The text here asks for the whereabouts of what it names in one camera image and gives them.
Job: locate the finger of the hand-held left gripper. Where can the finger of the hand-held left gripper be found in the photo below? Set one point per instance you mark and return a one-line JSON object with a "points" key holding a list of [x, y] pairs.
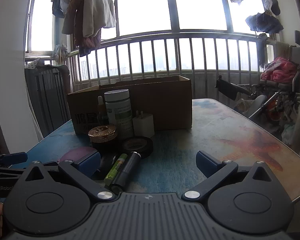
{"points": [[15, 158]]}

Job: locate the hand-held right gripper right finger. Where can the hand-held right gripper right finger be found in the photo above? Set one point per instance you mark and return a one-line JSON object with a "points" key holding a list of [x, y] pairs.
{"points": [[206, 162]]}

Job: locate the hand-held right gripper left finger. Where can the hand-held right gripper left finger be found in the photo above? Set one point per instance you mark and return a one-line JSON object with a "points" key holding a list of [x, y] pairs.
{"points": [[88, 162]]}

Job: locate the purple round lid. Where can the purple round lid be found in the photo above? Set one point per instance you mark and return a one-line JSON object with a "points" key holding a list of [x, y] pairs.
{"points": [[73, 153]]}

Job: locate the green tube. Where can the green tube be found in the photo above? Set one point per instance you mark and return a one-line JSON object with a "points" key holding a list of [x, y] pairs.
{"points": [[115, 170]]}

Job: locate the gold lid jar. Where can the gold lid jar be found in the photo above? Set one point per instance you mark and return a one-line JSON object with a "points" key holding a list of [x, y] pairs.
{"points": [[102, 133]]}

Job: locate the small dropper bottle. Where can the small dropper bottle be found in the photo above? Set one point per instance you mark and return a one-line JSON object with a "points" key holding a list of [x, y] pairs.
{"points": [[100, 107]]}

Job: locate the black tape roll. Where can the black tape roll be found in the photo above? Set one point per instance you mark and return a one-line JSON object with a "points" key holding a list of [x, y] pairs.
{"points": [[143, 150]]}

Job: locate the white pill bottle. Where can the white pill bottle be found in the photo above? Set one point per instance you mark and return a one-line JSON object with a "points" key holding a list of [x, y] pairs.
{"points": [[118, 110]]}

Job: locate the white charger plug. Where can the white charger plug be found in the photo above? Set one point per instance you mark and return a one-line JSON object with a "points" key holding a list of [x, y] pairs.
{"points": [[143, 125]]}

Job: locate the brown cardboard box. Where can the brown cardboard box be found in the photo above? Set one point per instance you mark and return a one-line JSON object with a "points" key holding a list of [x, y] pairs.
{"points": [[165, 105]]}

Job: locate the dark grey cabinet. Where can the dark grey cabinet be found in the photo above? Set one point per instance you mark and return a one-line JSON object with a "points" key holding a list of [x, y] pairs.
{"points": [[47, 100]]}

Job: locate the white bag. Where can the white bag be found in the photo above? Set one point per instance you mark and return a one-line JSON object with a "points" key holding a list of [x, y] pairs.
{"points": [[243, 105]]}

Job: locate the black wheelchair leg rest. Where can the black wheelchair leg rest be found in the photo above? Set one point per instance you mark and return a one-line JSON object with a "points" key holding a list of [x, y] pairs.
{"points": [[230, 88]]}

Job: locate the grey seat pad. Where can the grey seat pad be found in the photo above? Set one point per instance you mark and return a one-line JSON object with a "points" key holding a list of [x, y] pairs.
{"points": [[260, 102]]}

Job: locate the pale green bag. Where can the pale green bag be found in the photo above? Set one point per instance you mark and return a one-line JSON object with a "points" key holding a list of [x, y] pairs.
{"points": [[288, 132]]}

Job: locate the red fuzzy thing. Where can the red fuzzy thing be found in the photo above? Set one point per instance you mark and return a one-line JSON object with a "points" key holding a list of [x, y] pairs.
{"points": [[275, 108]]}

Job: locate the brown cloth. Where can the brown cloth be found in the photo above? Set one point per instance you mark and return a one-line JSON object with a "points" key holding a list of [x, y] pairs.
{"points": [[65, 71]]}

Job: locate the white perforated board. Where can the white perforated board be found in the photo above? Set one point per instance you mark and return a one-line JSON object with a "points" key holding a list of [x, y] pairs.
{"points": [[33, 63]]}

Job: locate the wheelchair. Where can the wheelchair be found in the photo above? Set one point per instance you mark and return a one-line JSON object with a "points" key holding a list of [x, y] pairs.
{"points": [[282, 97]]}

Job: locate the rag mop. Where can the rag mop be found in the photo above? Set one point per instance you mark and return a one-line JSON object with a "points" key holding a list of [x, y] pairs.
{"points": [[60, 51]]}

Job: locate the pink blanket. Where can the pink blanket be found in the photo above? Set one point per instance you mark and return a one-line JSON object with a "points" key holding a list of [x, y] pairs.
{"points": [[280, 70]]}

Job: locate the metal balcony railing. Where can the metal balcony railing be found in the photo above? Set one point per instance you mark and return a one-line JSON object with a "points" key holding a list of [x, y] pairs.
{"points": [[165, 35]]}

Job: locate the dark blue hanging garment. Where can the dark blue hanging garment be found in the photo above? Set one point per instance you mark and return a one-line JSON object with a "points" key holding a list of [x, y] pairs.
{"points": [[263, 22]]}

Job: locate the white fleece jacket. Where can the white fleece jacket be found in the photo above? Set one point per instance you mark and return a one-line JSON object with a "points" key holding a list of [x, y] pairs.
{"points": [[97, 7]]}

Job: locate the black hanging cap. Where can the black hanging cap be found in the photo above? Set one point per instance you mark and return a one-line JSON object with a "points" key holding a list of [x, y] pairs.
{"points": [[275, 5]]}

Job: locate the black wall box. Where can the black wall box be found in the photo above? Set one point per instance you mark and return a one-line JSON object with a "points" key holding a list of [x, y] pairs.
{"points": [[298, 37]]}

